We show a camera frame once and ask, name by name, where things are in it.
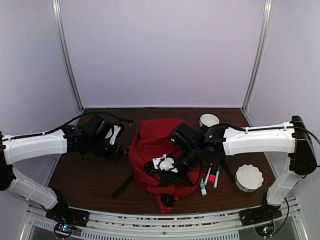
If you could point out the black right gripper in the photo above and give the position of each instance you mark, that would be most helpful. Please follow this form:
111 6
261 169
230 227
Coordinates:
184 180

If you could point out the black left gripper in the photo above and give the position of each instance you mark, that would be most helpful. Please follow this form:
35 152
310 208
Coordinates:
114 154

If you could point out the white pink marker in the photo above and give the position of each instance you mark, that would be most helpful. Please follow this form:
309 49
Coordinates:
207 174

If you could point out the white green glue stick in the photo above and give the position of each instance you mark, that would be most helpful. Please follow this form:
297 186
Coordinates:
203 188

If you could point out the black pink highlighter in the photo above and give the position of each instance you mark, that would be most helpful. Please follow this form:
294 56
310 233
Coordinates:
212 174

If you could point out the white teal marker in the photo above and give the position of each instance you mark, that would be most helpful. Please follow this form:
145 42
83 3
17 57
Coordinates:
215 184

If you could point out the red backpack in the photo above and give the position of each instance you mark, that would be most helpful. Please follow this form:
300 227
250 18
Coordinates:
151 141

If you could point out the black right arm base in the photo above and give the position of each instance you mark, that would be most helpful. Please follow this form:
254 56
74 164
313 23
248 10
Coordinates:
264 213

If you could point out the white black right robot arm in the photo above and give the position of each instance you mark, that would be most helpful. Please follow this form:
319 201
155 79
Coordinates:
262 147

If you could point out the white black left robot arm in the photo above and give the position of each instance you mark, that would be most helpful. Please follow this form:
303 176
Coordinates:
97 137

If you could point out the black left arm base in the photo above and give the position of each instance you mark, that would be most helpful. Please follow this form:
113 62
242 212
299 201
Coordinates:
68 216

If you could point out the white dark-rimmed bowl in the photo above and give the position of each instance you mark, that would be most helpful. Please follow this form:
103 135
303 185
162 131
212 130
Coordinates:
208 120

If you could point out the white scalloped dish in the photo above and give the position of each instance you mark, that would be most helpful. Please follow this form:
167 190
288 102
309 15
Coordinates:
248 178

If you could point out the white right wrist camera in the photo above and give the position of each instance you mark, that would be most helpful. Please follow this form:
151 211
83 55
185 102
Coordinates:
160 164

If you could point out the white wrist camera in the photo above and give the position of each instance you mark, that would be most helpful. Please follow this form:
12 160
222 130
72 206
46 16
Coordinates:
160 164
115 131

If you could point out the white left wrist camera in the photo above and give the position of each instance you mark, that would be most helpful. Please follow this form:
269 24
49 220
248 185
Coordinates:
115 131

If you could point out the aluminium front rail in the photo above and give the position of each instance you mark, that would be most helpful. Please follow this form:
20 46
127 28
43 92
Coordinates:
219 225

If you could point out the left aluminium frame post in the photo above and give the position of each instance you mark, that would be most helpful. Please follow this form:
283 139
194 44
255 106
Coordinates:
56 4

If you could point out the aluminium frame post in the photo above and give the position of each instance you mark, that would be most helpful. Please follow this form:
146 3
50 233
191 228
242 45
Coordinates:
56 4
261 48

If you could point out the right aluminium frame post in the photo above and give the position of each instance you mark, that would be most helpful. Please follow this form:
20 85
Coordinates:
261 48

